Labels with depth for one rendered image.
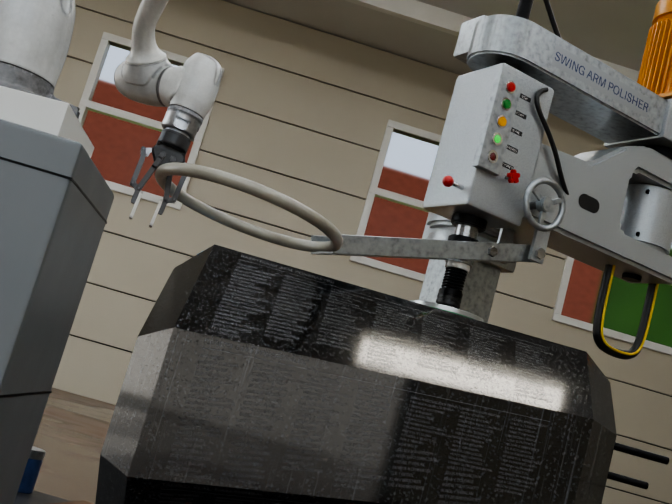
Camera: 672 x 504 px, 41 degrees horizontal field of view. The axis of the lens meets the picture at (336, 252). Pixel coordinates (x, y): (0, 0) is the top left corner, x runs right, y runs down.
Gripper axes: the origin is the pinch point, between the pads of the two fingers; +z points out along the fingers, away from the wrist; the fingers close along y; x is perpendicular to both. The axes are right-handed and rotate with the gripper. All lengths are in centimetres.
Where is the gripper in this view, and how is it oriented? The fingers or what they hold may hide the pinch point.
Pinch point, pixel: (145, 210)
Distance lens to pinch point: 222.7
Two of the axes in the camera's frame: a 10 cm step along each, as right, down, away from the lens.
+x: -2.6, 1.1, 9.6
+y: 9.0, 3.8, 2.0
